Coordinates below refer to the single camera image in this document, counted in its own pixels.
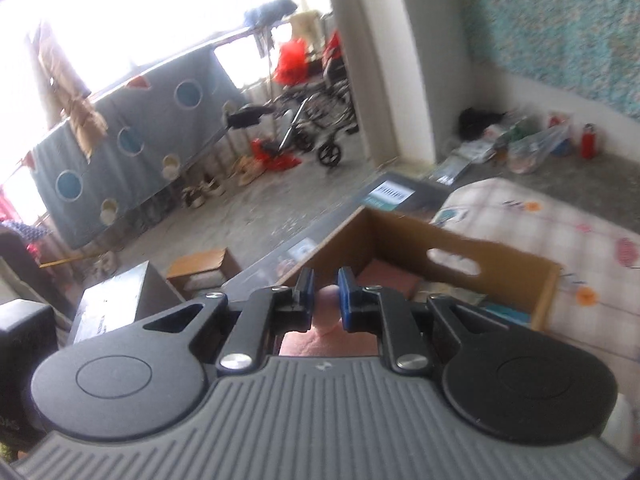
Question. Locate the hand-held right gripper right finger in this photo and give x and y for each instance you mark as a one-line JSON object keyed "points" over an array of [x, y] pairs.
{"points": [[344, 300]]}

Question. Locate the pink plush doll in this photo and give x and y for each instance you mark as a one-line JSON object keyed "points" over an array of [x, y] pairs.
{"points": [[325, 342]]}

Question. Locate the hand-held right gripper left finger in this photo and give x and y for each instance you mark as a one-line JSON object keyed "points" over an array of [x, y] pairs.
{"points": [[310, 292]]}

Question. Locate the black box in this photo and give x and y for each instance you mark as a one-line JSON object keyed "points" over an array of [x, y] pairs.
{"points": [[115, 290]]}

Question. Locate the small red bottle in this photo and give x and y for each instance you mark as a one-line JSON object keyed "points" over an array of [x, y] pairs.
{"points": [[553, 121]]}

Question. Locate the red bag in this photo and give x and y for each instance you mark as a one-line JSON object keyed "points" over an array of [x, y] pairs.
{"points": [[290, 62]]}

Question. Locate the brown hanging garment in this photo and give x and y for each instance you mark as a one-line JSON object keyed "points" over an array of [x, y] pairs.
{"points": [[65, 80]]}

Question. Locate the grey blanket with circles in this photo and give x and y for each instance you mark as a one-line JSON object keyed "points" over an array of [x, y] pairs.
{"points": [[150, 125]]}

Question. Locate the plaid printed bed sheet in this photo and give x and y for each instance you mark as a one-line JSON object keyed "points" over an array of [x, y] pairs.
{"points": [[550, 230]]}

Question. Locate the teal floral wall cloth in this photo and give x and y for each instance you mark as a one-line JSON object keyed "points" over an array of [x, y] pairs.
{"points": [[560, 25]]}

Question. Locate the red cloth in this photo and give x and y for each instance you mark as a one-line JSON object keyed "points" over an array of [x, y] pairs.
{"points": [[275, 157]]}

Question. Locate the white sneaker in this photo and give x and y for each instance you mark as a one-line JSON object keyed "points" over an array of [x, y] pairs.
{"points": [[214, 185], [195, 197]]}

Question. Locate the wheelchair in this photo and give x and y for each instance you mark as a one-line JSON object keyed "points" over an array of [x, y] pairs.
{"points": [[320, 105]]}

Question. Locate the light blue pack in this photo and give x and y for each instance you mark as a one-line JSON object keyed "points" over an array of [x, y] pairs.
{"points": [[505, 315]]}

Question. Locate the white paper packet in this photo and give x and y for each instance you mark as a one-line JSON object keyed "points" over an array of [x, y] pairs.
{"points": [[470, 152]]}

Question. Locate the black padded seat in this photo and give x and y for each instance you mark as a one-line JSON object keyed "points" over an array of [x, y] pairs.
{"points": [[247, 116]]}

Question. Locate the small blue container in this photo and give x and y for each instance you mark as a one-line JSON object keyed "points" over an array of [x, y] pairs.
{"points": [[566, 147]]}

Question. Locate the beige hanging garment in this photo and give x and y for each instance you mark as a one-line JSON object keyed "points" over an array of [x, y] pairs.
{"points": [[305, 22]]}

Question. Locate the small cardboard box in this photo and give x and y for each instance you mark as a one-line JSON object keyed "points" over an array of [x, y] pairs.
{"points": [[200, 260]]}

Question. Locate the dark blue hanging garment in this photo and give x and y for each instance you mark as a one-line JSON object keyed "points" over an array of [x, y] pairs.
{"points": [[270, 10]]}

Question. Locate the clear plastic bag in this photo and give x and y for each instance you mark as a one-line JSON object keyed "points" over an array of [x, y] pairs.
{"points": [[535, 150]]}

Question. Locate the black cloth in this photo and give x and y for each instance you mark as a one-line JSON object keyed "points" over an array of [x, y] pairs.
{"points": [[475, 122]]}

